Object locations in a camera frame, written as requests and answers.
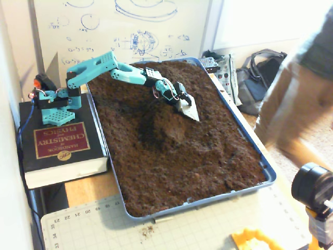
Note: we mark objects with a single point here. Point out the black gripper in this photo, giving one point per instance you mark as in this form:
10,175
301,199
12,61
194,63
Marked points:
181,93

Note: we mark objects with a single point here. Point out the silver tape shovel blade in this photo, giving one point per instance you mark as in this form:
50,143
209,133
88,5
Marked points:
191,112

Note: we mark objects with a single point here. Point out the blue tray of soil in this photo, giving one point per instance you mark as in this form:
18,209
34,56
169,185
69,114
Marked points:
169,161

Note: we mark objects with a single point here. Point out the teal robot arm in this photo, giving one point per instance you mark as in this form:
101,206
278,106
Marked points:
91,67

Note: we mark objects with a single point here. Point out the black perforated box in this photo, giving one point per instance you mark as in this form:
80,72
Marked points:
208,63

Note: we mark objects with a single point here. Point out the electronics board with buttons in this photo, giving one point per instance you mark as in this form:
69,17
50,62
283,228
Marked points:
229,78

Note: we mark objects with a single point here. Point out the grey black backpack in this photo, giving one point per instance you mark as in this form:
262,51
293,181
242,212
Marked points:
249,86

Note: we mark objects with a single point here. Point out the whiteboard with blue sketches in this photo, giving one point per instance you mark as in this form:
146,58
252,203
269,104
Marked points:
117,31

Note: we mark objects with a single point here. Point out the person in green shirt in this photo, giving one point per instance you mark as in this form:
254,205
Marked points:
299,91

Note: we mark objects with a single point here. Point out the blue plastic tray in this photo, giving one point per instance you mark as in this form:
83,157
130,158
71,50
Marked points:
272,178

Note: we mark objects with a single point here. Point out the short silver metal rod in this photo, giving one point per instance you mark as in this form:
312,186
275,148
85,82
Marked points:
162,220

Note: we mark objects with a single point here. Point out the grey gridded cutting mat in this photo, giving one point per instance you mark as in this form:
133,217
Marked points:
182,234

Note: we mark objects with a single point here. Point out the black chemistry handbook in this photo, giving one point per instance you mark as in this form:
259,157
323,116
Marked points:
62,161

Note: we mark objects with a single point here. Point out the yellow plastic clamp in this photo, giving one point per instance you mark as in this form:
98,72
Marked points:
249,238

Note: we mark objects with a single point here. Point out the black cylindrical camera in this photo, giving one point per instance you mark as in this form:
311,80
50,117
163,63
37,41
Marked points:
309,185

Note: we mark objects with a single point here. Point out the yellow grey camera stand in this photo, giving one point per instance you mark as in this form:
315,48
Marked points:
322,229

